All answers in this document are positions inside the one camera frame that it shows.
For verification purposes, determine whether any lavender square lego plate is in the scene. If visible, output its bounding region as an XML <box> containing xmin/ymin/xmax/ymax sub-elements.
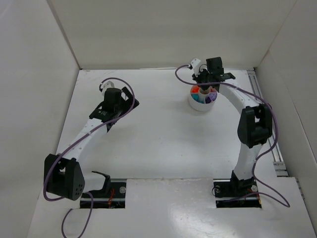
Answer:
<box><xmin>209</xmin><ymin>92</ymin><xmax>217</xmax><ymax>101</ymax></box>

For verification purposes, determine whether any orange round lego piece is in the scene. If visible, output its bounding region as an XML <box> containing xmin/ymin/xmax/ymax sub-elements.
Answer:
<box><xmin>190</xmin><ymin>86</ymin><xmax>200</xmax><ymax>94</ymax></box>

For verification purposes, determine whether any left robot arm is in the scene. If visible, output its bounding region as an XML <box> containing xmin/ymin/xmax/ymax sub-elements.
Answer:
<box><xmin>43</xmin><ymin>87</ymin><xmax>139</xmax><ymax>201</ymax></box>

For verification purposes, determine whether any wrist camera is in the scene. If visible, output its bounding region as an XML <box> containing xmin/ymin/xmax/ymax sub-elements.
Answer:
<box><xmin>189</xmin><ymin>58</ymin><xmax>207</xmax><ymax>76</ymax></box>
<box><xmin>99</xmin><ymin>80</ymin><xmax>114</xmax><ymax>95</ymax></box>

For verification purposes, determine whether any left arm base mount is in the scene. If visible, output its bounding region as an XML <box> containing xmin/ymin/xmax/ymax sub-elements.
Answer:
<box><xmin>80</xmin><ymin>171</ymin><xmax>127</xmax><ymax>209</ymax></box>

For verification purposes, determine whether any teal long lego brick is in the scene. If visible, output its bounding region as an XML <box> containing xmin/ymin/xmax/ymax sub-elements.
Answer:
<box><xmin>191</xmin><ymin>94</ymin><xmax>204</xmax><ymax>104</ymax></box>

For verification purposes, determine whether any dark purple lego brick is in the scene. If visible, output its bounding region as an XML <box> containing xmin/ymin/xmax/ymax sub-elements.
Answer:
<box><xmin>205</xmin><ymin>96</ymin><xmax>216</xmax><ymax>104</ymax></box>

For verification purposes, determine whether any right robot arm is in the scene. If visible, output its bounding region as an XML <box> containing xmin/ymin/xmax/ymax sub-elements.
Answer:
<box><xmin>189</xmin><ymin>57</ymin><xmax>273</xmax><ymax>184</ymax></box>

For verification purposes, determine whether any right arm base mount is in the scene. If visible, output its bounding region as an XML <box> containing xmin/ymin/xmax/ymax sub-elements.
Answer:
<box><xmin>212</xmin><ymin>180</ymin><xmax>262</xmax><ymax>208</ymax></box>

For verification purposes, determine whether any white round divided container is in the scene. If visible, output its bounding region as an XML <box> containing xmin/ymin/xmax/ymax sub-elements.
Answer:
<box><xmin>188</xmin><ymin>86</ymin><xmax>217</xmax><ymax>112</ymax></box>

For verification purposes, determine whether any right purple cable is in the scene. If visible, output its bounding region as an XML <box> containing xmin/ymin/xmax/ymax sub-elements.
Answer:
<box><xmin>175</xmin><ymin>63</ymin><xmax>290</xmax><ymax>208</ymax></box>

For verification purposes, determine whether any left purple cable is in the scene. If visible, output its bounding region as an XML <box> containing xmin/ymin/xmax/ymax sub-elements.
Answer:
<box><xmin>43</xmin><ymin>78</ymin><xmax>136</xmax><ymax>238</ymax></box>

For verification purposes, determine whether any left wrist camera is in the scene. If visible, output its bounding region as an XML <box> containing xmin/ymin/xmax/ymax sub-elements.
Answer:
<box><xmin>99</xmin><ymin>80</ymin><xmax>114</xmax><ymax>95</ymax></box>

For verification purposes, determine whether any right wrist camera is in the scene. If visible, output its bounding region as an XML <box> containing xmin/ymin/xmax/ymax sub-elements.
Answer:
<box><xmin>189</xmin><ymin>58</ymin><xmax>207</xmax><ymax>76</ymax></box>

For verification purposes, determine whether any aluminium rail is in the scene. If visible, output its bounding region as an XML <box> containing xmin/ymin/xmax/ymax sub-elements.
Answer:
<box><xmin>247</xmin><ymin>70</ymin><xmax>289</xmax><ymax>177</ymax></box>

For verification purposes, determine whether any purple cable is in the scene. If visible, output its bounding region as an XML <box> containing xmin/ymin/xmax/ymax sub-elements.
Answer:
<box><xmin>43</xmin><ymin>78</ymin><xmax>136</xmax><ymax>238</ymax></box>
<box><xmin>175</xmin><ymin>63</ymin><xmax>290</xmax><ymax>208</ymax></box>

